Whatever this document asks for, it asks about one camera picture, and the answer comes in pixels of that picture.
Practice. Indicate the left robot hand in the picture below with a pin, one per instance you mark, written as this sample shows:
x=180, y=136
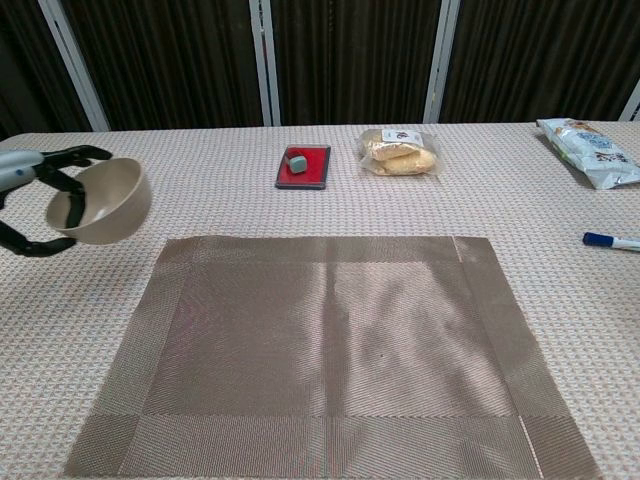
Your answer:
x=20, y=167

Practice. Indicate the white blue snack bag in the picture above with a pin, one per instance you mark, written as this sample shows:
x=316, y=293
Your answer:
x=595, y=150

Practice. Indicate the beige woven tablecloth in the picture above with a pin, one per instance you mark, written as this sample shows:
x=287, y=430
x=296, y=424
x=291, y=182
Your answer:
x=225, y=210

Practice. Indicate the beige bowl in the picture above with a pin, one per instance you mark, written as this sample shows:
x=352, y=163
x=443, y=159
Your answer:
x=120, y=205

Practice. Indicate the small teal cube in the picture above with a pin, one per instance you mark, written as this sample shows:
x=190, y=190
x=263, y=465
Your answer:
x=299, y=164

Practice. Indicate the red rectangular box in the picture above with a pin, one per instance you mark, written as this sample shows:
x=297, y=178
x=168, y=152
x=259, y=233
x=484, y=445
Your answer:
x=317, y=165

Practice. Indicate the bagged bread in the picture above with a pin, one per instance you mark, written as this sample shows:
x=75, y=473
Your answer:
x=400, y=155

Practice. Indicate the brown woven placemat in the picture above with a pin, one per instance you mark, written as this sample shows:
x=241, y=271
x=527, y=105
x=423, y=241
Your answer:
x=325, y=360

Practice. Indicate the blue capped white marker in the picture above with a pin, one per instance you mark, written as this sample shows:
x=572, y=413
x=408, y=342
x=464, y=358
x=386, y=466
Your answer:
x=610, y=241

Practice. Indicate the white partition frame post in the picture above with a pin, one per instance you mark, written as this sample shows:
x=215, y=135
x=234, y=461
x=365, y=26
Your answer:
x=265, y=65
x=440, y=60
x=631, y=102
x=75, y=65

